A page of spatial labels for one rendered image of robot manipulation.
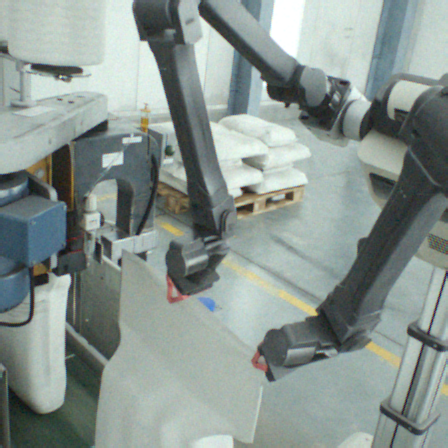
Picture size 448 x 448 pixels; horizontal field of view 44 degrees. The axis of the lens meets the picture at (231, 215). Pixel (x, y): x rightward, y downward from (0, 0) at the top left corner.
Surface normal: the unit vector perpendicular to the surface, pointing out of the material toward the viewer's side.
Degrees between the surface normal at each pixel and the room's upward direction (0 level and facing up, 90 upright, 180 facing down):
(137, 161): 90
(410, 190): 100
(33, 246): 90
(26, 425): 0
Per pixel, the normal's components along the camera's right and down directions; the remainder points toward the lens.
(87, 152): 0.69, 0.35
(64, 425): 0.12, -0.92
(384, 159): -0.36, -0.58
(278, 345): -0.80, -0.05
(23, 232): -0.37, 0.31
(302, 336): 0.41, -0.66
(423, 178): -0.92, 0.21
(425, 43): -0.71, 0.18
